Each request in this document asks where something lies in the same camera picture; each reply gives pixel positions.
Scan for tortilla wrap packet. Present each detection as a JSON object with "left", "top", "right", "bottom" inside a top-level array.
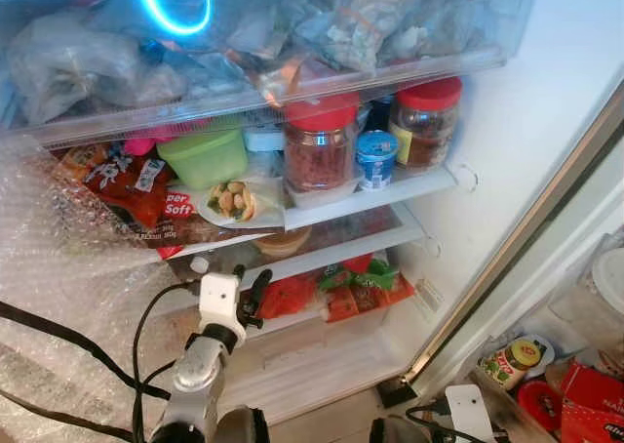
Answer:
[{"left": 127, "top": 175, "right": 293, "bottom": 259}]

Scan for red-lid jar of chili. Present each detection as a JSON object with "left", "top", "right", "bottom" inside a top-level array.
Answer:
[{"left": 283, "top": 94, "right": 360, "bottom": 195}]

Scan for small white container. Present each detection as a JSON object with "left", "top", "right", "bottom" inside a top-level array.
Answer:
[{"left": 244, "top": 123, "right": 286, "bottom": 153}]

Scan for red round lid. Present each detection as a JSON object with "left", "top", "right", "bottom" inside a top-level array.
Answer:
[{"left": 517, "top": 380, "right": 562, "bottom": 432}]

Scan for pink plastic item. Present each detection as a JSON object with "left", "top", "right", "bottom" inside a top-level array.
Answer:
[{"left": 122, "top": 131, "right": 196, "bottom": 156}]

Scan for red flour box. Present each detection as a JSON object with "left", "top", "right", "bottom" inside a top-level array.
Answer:
[{"left": 556, "top": 360, "right": 624, "bottom": 443}]

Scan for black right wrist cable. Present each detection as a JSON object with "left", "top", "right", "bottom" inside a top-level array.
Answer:
[{"left": 405, "top": 396, "right": 459, "bottom": 443}]

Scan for tan round bowl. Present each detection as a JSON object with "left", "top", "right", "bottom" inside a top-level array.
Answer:
[{"left": 252, "top": 225, "right": 315, "bottom": 259}]

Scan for red food packet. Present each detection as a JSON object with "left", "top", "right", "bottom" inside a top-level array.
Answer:
[{"left": 258, "top": 272, "right": 318, "bottom": 319}]

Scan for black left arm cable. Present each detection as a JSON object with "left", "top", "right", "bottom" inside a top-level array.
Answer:
[{"left": 129, "top": 279, "right": 204, "bottom": 443}]

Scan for red-lid jar yellow label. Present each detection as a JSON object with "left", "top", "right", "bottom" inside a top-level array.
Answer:
[{"left": 390, "top": 77, "right": 464, "bottom": 176}]

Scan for clear fridge door bin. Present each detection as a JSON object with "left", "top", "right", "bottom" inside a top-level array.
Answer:
[{"left": 546, "top": 233, "right": 624, "bottom": 366}]

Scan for white lidded round container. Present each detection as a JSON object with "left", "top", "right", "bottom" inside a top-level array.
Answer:
[{"left": 592, "top": 248, "right": 624, "bottom": 312}]

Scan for green food packet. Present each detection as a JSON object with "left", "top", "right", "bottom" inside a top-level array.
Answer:
[{"left": 317, "top": 253, "right": 401, "bottom": 293}]

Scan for green plastic container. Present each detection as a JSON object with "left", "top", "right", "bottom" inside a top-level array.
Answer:
[{"left": 156, "top": 121, "right": 250, "bottom": 190}]

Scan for small jar yellow lid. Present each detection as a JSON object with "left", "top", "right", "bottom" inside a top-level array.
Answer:
[{"left": 485, "top": 339, "right": 544, "bottom": 390}]

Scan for white open fridge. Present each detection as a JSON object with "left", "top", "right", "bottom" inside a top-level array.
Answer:
[{"left": 0, "top": 0, "right": 624, "bottom": 443}]

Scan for clear drawer with frozen bags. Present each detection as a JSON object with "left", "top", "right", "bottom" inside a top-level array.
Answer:
[{"left": 0, "top": 0, "right": 540, "bottom": 151}]

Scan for bubble wrap sheet black tape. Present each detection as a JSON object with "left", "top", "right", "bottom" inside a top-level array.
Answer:
[{"left": 0, "top": 136, "right": 201, "bottom": 405}]

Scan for orange food packet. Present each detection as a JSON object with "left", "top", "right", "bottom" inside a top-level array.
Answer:
[{"left": 325, "top": 272, "right": 415, "bottom": 324}]

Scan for blue yoghurt cup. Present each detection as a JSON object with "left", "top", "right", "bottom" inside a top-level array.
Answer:
[{"left": 355, "top": 131, "right": 399, "bottom": 190}]

